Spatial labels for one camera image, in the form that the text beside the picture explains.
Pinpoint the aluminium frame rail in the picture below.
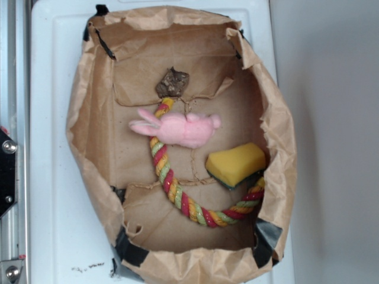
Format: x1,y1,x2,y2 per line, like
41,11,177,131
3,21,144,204
1,1,31,283

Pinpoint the multicolour twisted rope toy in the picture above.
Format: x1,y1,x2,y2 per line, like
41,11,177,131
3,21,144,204
150,98,265,228

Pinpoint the yellow green sponge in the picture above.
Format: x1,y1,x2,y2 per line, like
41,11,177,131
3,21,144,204
205,143,266,190

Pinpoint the black metal bracket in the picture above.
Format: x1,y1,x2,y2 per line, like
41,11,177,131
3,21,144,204
0,126,18,218

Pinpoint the brown paper bag bin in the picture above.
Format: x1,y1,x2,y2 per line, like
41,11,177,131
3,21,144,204
66,5,297,283

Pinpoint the white plastic tray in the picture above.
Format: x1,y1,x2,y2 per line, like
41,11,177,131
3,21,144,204
28,0,297,284

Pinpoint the pink plush bunny toy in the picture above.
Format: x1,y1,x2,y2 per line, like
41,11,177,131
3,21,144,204
129,108,221,149

